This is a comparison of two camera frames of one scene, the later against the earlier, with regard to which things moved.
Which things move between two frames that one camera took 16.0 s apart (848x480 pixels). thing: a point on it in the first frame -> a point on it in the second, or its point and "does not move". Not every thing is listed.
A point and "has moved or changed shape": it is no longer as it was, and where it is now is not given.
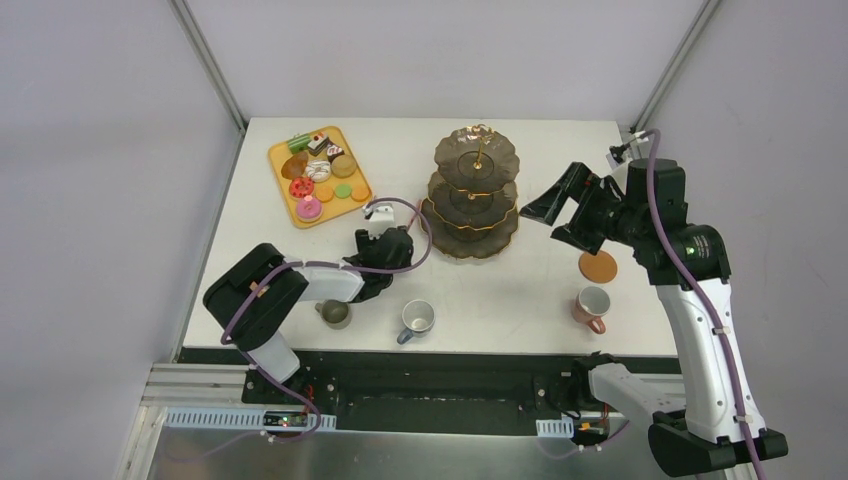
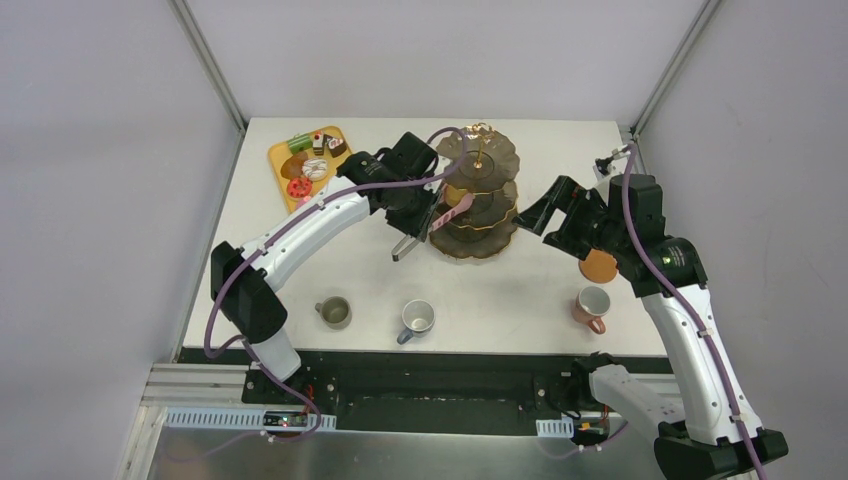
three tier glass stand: [471, 202] does not move
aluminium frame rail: [194, 385] does not move
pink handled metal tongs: [418, 210] has moved or changed shape
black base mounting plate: [421, 389] does not move
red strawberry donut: [301, 186] does not move
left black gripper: [395, 245] -> [411, 216]
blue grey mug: [418, 317] does not move
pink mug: [591, 305] does not move
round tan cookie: [343, 166] has moved or changed shape
